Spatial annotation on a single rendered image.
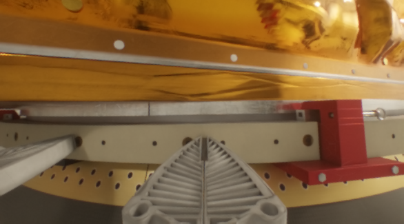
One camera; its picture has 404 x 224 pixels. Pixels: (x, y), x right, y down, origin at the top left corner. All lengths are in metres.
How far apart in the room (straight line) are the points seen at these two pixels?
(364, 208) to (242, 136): 0.20
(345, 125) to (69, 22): 0.32
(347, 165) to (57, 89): 0.32
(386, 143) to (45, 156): 0.40
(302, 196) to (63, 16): 0.35
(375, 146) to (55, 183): 0.46
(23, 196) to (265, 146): 0.39
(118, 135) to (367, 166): 0.29
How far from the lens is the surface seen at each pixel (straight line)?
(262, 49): 0.28
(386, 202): 0.37
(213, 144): 0.17
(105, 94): 0.20
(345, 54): 0.46
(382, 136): 0.31
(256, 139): 0.20
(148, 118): 0.26
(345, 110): 0.24
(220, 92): 0.23
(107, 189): 0.28
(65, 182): 0.34
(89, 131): 0.26
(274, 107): 0.25
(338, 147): 0.23
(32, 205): 0.39
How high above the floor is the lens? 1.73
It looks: 4 degrees up
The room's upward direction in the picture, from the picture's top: 1 degrees counter-clockwise
